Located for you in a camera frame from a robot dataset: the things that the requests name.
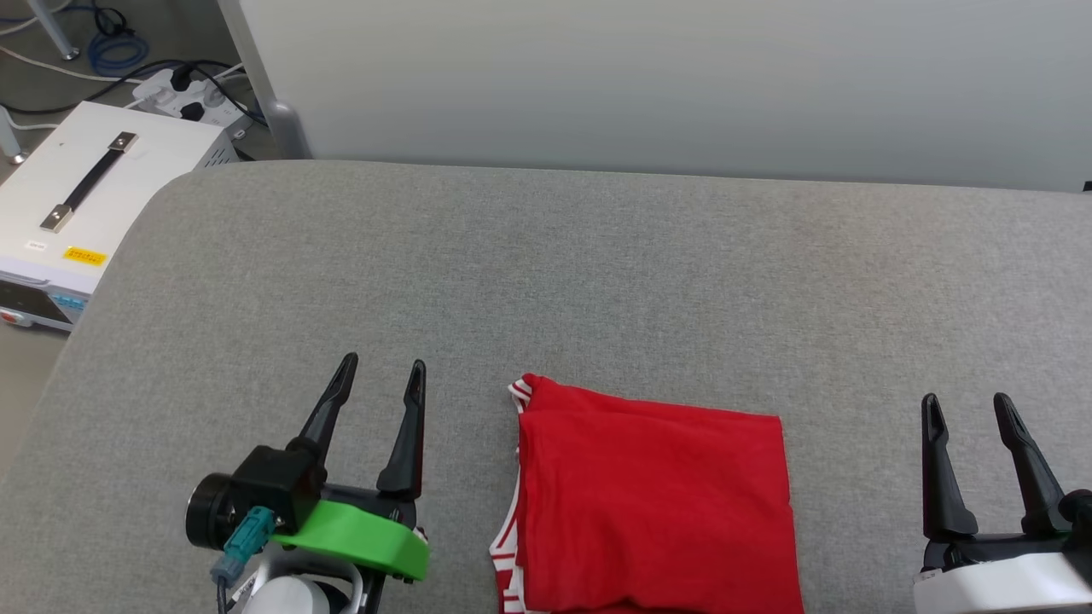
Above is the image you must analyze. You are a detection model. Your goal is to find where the teal camera cable connector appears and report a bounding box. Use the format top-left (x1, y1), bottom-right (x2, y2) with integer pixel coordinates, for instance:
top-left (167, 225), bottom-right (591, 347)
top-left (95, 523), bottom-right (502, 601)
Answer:
top-left (211, 505), bottom-right (279, 586)

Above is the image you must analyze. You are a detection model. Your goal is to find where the grey partition post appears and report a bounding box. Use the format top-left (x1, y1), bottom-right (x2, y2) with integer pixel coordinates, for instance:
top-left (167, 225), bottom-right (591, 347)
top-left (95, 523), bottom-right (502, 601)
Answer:
top-left (217, 0), bottom-right (313, 162)

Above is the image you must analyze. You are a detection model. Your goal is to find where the white equipment box with handle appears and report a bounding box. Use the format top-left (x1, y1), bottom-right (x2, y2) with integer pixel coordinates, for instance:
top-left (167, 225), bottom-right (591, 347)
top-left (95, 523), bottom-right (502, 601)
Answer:
top-left (0, 101), bottom-right (241, 333)

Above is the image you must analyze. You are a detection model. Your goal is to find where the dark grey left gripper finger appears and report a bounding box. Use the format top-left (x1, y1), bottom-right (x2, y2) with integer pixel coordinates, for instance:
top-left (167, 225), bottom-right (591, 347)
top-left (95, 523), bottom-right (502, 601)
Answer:
top-left (290, 351), bottom-right (360, 468)
top-left (376, 358), bottom-right (427, 503)

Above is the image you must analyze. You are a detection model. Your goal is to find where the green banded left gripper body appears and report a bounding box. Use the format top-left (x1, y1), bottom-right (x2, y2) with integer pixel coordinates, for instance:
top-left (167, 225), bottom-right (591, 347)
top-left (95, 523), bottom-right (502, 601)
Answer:
top-left (272, 481), bottom-right (431, 583)

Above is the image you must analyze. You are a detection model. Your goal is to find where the blue coiled cable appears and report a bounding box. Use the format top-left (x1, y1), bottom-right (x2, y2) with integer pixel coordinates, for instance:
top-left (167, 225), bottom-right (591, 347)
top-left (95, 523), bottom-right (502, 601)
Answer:
top-left (84, 3), bottom-right (151, 78)

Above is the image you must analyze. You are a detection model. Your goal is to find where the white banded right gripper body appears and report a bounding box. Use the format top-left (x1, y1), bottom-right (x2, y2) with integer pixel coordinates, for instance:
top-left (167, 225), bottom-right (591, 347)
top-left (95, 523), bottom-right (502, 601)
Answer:
top-left (914, 530), bottom-right (1092, 614)

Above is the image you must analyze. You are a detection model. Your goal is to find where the black floor power cable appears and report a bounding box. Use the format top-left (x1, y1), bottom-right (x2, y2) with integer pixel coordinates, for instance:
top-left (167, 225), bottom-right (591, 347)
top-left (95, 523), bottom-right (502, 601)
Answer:
top-left (0, 58), bottom-right (261, 120)

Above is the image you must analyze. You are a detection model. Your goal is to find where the white power strip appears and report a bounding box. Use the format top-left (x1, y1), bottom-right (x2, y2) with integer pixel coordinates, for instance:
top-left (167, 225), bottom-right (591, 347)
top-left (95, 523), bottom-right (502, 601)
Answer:
top-left (131, 68), bottom-right (254, 139)

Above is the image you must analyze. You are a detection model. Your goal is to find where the red and white jersey garment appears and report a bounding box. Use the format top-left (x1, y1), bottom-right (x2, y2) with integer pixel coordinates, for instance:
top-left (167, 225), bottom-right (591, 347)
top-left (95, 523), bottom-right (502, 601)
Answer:
top-left (489, 373), bottom-right (805, 614)

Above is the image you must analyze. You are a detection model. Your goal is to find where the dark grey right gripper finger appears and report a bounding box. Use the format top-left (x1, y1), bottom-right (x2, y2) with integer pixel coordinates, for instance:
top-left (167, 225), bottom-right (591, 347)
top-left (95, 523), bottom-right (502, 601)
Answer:
top-left (992, 391), bottom-right (1072, 537)
top-left (921, 392), bottom-right (980, 541)

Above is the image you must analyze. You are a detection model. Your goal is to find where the white partition panel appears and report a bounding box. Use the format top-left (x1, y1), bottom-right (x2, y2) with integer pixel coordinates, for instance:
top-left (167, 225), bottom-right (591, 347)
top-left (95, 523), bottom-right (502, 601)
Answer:
top-left (239, 0), bottom-right (1092, 194)

